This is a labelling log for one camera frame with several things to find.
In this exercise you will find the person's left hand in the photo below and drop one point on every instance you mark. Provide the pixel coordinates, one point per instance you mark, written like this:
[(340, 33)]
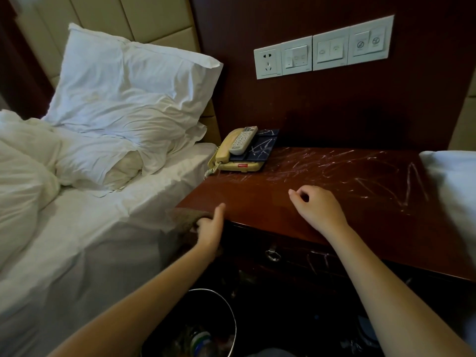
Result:
[(212, 234)]

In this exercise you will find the person's right hand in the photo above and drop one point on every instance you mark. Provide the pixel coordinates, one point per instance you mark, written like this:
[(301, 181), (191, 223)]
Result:
[(320, 211)]

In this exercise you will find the brown cleaning cloth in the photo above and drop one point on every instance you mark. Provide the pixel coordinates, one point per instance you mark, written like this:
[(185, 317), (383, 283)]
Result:
[(186, 217)]

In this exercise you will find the dark blue scribbled pouch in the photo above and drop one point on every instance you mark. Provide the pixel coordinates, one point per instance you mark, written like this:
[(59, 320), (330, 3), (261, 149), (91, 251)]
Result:
[(266, 146)]

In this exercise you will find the white remote control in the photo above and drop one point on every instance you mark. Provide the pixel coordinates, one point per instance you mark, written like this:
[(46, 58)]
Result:
[(241, 141)]

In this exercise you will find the person's right forearm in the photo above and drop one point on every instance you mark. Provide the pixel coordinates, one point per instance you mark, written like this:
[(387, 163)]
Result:
[(390, 304)]

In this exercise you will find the person's left forearm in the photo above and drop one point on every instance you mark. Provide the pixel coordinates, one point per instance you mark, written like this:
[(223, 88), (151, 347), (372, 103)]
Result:
[(141, 312)]

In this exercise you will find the person's blue jeans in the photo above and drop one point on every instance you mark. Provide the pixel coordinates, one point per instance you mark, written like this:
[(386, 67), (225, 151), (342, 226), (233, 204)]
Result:
[(271, 353)]

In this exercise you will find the dark wooden nightstand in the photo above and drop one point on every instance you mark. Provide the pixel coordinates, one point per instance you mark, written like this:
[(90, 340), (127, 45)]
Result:
[(267, 197)]

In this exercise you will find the black metal-rimmed trash bin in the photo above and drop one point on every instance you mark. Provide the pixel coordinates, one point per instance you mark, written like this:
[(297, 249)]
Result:
[(212, 312)]

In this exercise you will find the white bed sheet mattress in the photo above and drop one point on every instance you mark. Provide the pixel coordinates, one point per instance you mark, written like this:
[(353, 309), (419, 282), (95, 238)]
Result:
[(93, 249)]

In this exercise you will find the white bed cover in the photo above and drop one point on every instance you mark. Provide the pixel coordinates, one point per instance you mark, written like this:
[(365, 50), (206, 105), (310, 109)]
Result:
[(453, 182)]

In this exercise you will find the crumpled white pillow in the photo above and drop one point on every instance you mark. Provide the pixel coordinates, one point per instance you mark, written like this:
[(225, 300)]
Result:
[(96, 156)]

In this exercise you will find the beige padded headboard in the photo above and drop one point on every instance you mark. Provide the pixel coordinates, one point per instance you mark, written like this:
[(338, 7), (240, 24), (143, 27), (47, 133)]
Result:
[(465, 126)]

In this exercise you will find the smooth white pillow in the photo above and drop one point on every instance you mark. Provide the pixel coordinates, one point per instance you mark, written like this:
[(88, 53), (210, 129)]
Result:
[(130, 78)]

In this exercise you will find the crumpled white duvet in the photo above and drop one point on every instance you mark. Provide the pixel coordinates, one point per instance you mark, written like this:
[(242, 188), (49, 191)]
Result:
[(22, 182)]

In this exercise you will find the white socket and switch panel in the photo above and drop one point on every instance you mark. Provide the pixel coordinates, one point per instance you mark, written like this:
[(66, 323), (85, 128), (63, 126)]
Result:
[(267, 63)]

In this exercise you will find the white four-button switch panel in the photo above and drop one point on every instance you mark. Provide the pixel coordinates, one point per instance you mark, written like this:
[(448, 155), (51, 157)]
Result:
[(372, 40)]

